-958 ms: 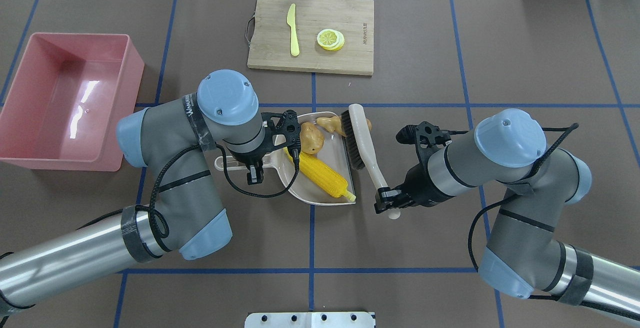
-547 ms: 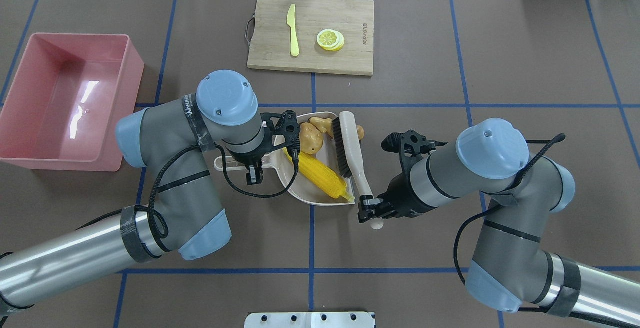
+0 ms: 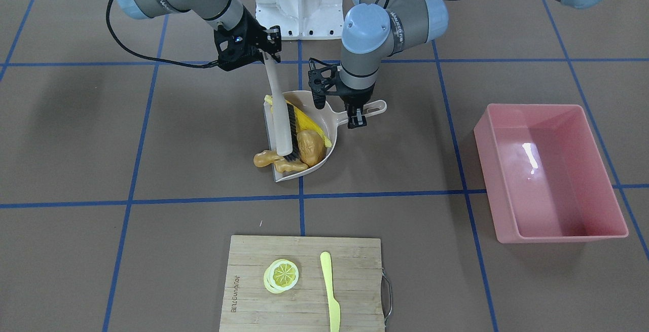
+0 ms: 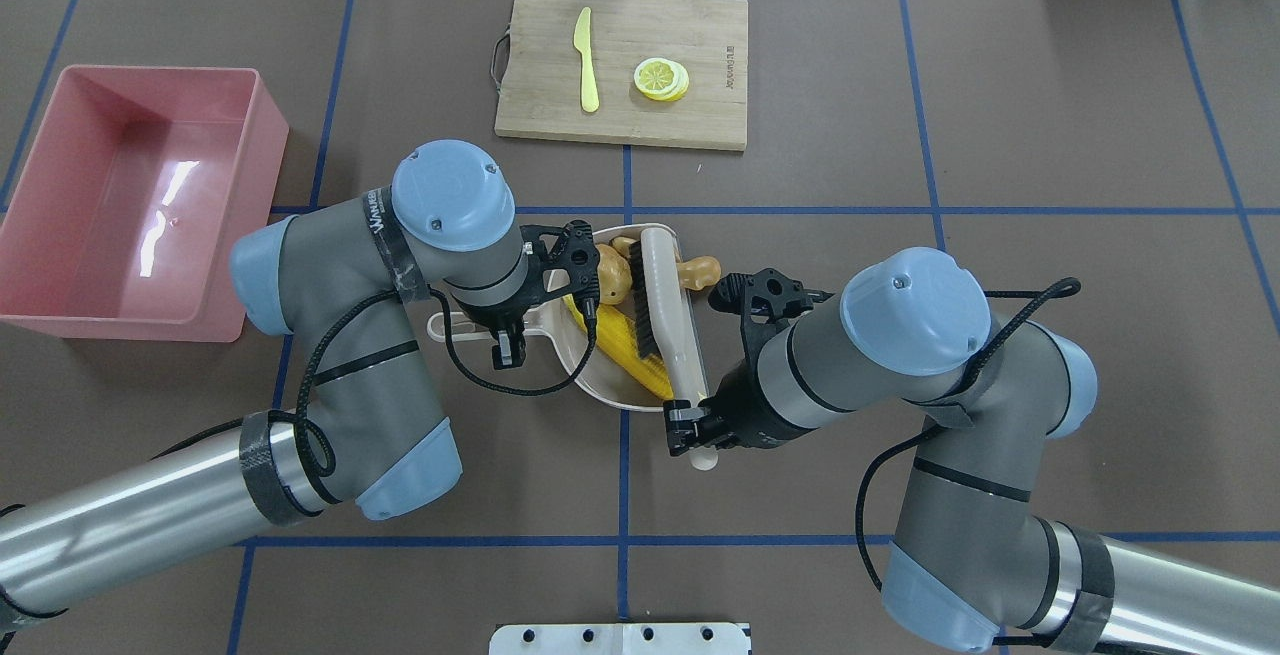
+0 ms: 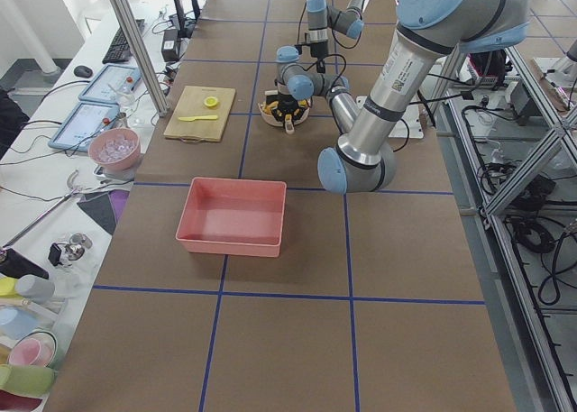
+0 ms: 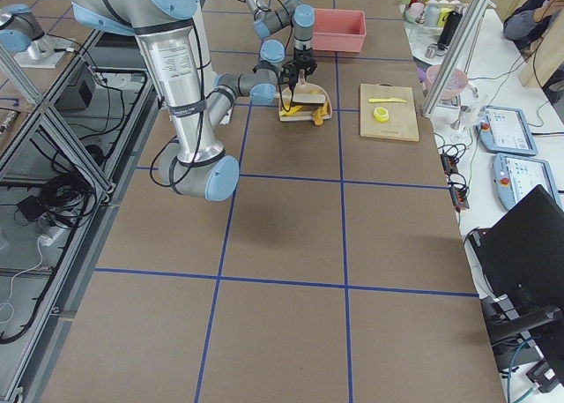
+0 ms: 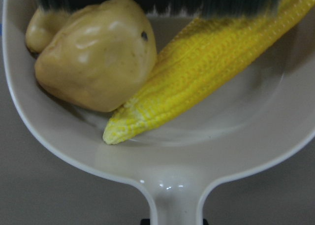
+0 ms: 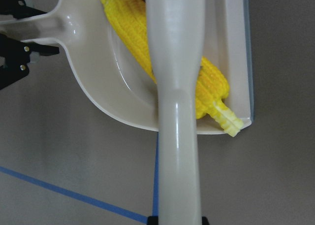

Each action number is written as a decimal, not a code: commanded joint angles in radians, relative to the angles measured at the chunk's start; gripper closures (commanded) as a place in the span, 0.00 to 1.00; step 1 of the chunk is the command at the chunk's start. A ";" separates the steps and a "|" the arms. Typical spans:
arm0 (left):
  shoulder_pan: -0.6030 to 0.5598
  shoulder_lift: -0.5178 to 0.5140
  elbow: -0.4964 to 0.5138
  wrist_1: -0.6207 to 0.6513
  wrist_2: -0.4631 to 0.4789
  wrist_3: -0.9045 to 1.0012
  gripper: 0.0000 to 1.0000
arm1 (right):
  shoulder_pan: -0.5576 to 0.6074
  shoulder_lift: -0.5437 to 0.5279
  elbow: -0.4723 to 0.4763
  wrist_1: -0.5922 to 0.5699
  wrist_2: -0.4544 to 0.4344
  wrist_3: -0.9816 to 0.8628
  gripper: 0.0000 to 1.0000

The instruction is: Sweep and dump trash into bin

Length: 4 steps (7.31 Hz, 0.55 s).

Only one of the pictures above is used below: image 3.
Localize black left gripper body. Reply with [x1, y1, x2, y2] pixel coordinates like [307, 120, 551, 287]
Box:
[308, 58, 375, 115]

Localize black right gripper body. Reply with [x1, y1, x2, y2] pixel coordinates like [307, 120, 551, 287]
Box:
[214, 10, 282, 71]

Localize beige dustpan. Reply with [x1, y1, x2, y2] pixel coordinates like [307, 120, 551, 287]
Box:
[263, 90, 387, 183]

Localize yellow toy corn cob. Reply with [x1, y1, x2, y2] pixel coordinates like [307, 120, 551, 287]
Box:
[264, 95, 333, 151]

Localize brown toy potato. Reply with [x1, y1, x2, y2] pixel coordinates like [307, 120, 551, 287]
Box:
[297, 129, 326, 167]

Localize beige brush black bristles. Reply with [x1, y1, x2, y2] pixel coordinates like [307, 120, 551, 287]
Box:
[264, 62, 298, 161]

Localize tan toy ginger root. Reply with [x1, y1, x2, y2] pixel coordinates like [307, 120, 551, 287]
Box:
[253, 150, 309, 173]

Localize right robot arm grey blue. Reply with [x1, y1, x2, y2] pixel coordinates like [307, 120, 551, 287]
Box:
[105, 0, 282, 71]

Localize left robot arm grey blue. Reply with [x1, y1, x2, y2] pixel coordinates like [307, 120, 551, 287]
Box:
[308, 0, 602, 129]

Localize pink plastic bin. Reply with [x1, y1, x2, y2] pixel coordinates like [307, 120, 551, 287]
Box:
[474, 103, 629, 244]

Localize yellow plastic knife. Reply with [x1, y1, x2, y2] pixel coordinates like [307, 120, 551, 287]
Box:
[320, 251, 341, 331]

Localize yellow lemon slices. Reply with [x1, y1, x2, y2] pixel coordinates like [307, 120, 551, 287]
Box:
[262, 260, 299, 293]

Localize bamboo cutting board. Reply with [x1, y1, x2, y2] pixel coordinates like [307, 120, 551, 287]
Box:
[219, 235, 385, 331]

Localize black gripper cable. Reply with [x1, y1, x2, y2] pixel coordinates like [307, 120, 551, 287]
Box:
[105, 0, 224, 69]

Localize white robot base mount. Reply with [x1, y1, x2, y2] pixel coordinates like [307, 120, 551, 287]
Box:
[255, 0, 344, 41]

